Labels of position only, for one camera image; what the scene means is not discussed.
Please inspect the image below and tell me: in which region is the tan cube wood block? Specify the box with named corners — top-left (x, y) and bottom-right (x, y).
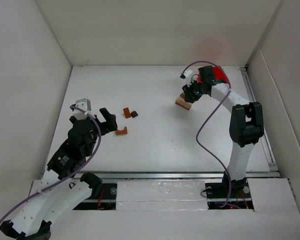
top-left (179, 92), bottom-right (185, 99)

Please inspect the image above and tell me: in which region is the reddish long wood block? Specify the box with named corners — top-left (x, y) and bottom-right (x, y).
top-left (175, 102), bottom-right (192, 111)

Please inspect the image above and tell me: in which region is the light long wood block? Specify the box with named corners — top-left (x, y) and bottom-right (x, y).
top-left (175, 97), bottom-right (185, 105)

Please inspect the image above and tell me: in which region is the orange arch wood block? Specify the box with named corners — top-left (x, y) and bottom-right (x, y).
top-left (115, 126), bottom-right (128, 136)

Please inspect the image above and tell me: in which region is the red plastic bin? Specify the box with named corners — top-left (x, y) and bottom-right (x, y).
top-left (212, 66), bottom-right (229, 83)

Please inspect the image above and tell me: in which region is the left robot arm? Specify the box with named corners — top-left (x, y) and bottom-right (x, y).
top-left (0, 104), bottom-right (118, 240)

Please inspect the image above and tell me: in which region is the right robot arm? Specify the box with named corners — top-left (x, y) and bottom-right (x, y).
top-left (182, 65), bottom-right (264, 195)

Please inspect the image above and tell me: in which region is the small red-brown wood block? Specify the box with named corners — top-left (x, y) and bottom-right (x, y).
top-left (123, 107), bottom-right (132, 119)

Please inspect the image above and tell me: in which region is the dark brown wood block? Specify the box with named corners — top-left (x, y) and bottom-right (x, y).
top-left (130, 111), bottom-right (138, 118)

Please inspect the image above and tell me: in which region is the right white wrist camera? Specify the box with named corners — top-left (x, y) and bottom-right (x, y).
top-left (180, 69), bottom-right (193, 85)

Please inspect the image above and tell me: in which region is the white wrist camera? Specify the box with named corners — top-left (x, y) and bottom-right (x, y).
top-left (73, 98), bottom-right (91, 120)
top-left (180, 69), bottom-right (193, 85)

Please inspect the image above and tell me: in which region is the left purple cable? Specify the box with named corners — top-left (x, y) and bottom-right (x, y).
top-left (0, 104), bottom-right (103, 240)

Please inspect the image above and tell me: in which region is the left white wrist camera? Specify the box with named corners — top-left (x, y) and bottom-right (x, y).
top-left (73, 98), bottom-right (91, 120)

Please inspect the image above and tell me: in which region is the aluminium front rail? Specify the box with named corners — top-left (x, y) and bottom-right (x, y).
top-left (74, 171), bottom-right (281, 180)

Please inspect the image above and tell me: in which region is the aluminium side rail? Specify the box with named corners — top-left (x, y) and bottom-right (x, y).
top-left (240, 67), bottom-right (279, 172)

